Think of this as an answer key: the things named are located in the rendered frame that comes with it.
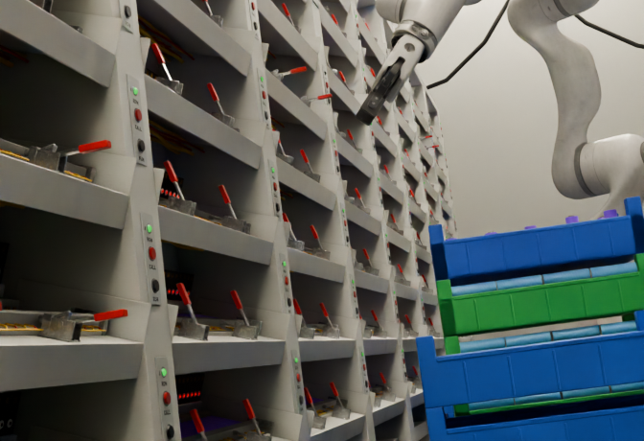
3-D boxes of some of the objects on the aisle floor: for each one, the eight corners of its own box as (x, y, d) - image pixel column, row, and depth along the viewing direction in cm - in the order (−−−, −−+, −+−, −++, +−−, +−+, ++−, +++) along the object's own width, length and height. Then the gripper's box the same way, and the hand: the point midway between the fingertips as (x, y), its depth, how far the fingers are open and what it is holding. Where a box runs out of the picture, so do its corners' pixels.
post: (417, 449, 339) (347, -59, 366) (413, 452, 330) (341, -69, 357) (356, 455, 343) (292, -47, 370) (351, 458, 334) (285, -57, 361)
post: (380, 477, 271) (298, -148, 299) (374, 482, 262) (289, -163, 290) (307, 485, 275) (232, -132, 303) (298, 490, 266) (221, -147, 294)
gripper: (384, 53, 204) (337, 123, 197) (407, 11, 189) (357, 86, 182) (416, 74, 204) (371, 145, 197) (442, 34, 189) (394, 109, 182)
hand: (370, 108), depth 190 cm, fingers open, 3 cm apart
